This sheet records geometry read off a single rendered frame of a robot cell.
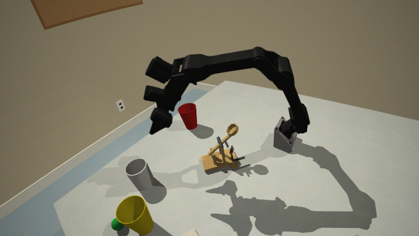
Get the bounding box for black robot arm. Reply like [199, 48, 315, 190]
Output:
[144, 47, 310, 139]

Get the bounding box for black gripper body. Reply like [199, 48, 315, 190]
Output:
[150, 85, 182, 128]

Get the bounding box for red plastic cup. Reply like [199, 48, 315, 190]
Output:
[177, 103, 197, 130]

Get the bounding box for olive-yellow open cup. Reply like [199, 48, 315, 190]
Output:
[116, 195, 154, 235]

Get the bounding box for grey open cylinder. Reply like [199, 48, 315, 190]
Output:
[125, 158, 155, 191]

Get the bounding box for green ball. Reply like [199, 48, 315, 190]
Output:
[111, 218, 124, 231]

